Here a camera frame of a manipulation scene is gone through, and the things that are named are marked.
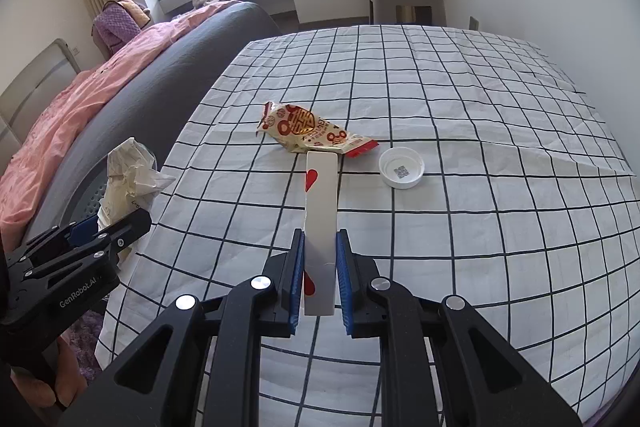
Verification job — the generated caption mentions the purple quilted bag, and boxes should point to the purple quilted bag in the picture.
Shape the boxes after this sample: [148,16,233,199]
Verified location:
[91,0,146,58]

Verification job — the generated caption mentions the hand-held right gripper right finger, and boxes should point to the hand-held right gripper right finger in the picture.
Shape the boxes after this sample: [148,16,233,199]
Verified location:
[336,228,583,427]

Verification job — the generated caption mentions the person's left hand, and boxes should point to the person's left hand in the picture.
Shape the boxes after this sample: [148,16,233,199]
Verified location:
[10,337,91,423]

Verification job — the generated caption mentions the white box with red hearts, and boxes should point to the white box with red hearts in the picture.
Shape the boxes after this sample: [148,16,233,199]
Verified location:
[301,151,340,318]

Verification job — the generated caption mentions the beige bed headboard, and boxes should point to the beige bed headboard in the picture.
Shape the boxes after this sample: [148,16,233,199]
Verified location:
[0,38,83,142]

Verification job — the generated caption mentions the white plastic lid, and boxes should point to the white plastic lid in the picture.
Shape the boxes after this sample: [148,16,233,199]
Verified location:
[378,147,426,188]

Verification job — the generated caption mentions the white paper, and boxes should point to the white paper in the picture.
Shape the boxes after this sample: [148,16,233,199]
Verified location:
[97,137,176,258]

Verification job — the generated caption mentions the pink blanket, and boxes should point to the pink blanket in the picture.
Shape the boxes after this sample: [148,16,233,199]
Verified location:
[0,0,236,238]

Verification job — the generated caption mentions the yellow and pink cushion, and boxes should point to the yellow and pink cushion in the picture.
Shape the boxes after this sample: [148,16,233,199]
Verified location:
[117,0,152,28]

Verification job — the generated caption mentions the red and white snack wrapper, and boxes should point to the red and white snack wrapper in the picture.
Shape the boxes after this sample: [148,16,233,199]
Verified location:
[256,102,378,158]

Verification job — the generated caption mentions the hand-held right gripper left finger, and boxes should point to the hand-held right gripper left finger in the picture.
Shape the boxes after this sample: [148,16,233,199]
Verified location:
[57,228,306,427]

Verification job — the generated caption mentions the grey perforated waste basket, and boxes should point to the grey perforated waste basket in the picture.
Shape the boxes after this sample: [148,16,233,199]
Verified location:
[75,172,111,228]

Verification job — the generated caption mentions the grey bed mattress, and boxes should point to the grey bed mattress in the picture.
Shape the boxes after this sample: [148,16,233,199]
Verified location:
[25,1,281,248]

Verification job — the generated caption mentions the purple fleece clothing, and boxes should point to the purple fleece clothing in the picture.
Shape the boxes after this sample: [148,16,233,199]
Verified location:
[62,309,108,383]

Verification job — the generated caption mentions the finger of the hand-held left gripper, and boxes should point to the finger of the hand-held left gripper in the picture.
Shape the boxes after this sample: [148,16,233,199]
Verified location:
[25,216,99,259]
[20,208,153,282]

